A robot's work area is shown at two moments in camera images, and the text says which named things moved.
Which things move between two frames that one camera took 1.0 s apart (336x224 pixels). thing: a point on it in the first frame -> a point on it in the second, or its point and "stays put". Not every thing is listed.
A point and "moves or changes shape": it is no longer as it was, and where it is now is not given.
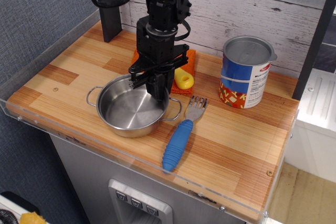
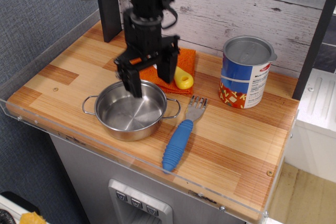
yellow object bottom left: (32, 217) stays put
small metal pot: (129, 112) moves or changes shape
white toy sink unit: (311, 147) stays put
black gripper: (157, 58) -> (145, 47)
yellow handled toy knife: (183, 80) stays put
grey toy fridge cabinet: (110, 190) stays put
